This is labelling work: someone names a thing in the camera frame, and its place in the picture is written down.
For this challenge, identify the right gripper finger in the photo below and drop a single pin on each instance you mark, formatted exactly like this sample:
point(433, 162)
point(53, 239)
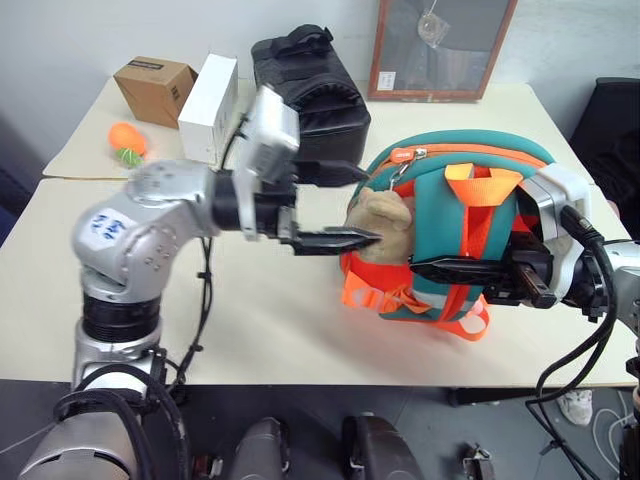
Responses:
point(455, 270)
point(527, 212)

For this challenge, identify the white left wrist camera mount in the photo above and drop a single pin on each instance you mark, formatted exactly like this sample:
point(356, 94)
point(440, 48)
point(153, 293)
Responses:
point(272, 130)

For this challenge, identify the dark rounded robot leg shape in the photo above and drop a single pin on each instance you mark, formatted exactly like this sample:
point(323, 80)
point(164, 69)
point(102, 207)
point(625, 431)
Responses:
point(380, 450)
point(262, 452)

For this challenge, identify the black chair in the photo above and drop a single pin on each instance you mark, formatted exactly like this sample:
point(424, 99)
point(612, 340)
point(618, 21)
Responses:
point(610, 135)

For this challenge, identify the tan plush toy pendant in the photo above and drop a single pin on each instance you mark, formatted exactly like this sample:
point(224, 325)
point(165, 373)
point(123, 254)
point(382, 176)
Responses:
point(385, 220)

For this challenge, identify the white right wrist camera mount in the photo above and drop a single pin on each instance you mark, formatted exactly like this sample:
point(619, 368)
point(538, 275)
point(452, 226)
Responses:
point(565, 192)

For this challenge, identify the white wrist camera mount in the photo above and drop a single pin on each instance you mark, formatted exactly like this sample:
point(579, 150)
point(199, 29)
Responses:
point(565, 192)
point(272, 130)

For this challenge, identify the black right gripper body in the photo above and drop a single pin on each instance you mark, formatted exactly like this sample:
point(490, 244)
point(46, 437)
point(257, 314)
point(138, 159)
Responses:
point(530, 272)

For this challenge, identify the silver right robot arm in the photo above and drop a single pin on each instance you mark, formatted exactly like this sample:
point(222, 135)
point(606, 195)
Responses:
point(625, 280)

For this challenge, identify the orange and green plush toy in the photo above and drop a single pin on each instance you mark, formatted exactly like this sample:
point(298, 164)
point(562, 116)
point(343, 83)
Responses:
point(127, 140)

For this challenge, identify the wooden framed picture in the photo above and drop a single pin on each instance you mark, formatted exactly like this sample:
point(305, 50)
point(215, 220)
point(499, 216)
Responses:
point(435, 55)

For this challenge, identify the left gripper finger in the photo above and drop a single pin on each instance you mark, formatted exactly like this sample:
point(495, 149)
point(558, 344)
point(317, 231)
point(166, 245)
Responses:
point(335, 241)
point(335, 171)

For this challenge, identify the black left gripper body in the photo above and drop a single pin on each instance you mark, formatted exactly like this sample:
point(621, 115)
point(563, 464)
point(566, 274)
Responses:
point(275, 205)

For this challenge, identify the white cardboard box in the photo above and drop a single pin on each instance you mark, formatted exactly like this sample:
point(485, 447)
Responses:
point(207, 107)

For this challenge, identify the white shoe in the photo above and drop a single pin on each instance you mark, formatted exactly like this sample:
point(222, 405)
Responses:
point(576, 406)

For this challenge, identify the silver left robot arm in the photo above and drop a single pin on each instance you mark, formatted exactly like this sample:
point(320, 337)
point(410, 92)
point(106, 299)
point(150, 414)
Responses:
point(140, 235)

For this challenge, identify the orange and teal backpack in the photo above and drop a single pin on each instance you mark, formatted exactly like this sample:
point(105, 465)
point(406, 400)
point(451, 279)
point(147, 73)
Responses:
point(450, 220)

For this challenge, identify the black fabric bag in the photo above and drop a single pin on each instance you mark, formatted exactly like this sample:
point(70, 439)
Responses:
point(325, 100)

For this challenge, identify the brown cardboard box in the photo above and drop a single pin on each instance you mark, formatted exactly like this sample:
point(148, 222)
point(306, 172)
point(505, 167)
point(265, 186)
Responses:
point(152, 92)

